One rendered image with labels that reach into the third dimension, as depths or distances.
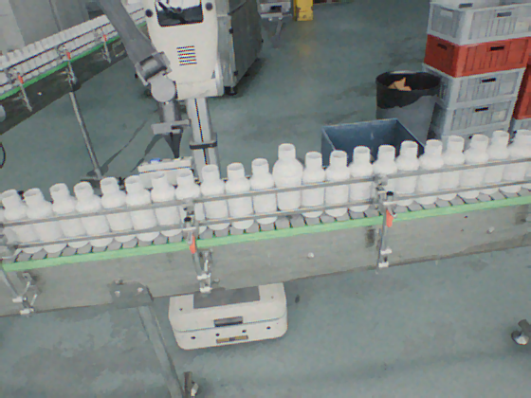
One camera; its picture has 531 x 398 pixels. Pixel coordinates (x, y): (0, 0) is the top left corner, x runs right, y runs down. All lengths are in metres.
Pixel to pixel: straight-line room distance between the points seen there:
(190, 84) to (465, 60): 2.14
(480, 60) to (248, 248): 2.51
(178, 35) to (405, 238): 0.93
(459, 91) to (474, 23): 0.46
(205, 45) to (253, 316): 1.11
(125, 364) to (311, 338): 0.88
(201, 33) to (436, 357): 1.64
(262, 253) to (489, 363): 1.33
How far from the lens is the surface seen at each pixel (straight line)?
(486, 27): 3.15
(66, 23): 7.58
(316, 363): 1.92
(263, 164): 0.95
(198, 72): 1.43
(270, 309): 1.80
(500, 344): 2.17
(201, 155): 1.59
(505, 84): 3.44
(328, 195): 0.99
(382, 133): 1.69
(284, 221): 1.01
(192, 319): 1.82
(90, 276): 1.10
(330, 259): 1.08
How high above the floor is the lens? 1.63
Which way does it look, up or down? 34 degrees down
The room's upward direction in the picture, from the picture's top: 5 degrees counter-clockwise
